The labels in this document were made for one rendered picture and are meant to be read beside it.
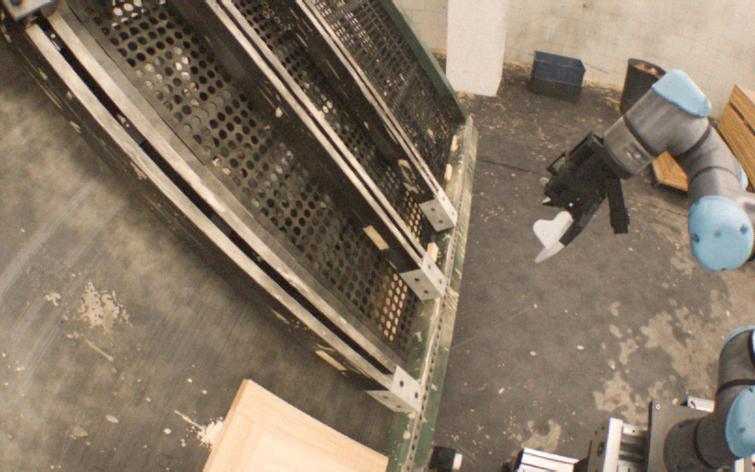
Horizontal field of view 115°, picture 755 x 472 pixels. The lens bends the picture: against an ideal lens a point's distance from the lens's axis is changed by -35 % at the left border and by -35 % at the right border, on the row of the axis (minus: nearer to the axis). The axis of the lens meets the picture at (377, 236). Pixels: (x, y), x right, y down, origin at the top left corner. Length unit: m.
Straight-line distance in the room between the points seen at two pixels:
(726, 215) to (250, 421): 0.67
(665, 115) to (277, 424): 0.72
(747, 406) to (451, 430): 1.36
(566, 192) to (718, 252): 0.25
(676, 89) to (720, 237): 0.19
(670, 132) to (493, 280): 1.86
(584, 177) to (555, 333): 1.66
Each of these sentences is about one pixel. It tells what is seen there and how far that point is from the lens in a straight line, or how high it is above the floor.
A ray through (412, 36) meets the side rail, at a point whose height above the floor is 1.31.
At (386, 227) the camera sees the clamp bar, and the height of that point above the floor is 1.16.
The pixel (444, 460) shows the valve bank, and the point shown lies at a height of 0.79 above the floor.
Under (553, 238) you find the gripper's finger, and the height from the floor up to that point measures 1.37.
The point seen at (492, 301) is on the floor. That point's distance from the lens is 2.18.
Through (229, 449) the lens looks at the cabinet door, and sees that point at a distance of 0.60.
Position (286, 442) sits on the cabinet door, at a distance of 0.67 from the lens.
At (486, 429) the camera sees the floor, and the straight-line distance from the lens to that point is 1.86.
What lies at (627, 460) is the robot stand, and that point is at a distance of 0.97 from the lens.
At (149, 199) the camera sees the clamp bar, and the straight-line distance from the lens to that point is 0.56.
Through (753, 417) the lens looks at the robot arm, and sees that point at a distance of 0.79.
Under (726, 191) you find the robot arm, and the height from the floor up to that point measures 1.58.
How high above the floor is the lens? 1.76
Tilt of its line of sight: 46 degrees down
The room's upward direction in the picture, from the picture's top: 4 degrees counter-clockwise
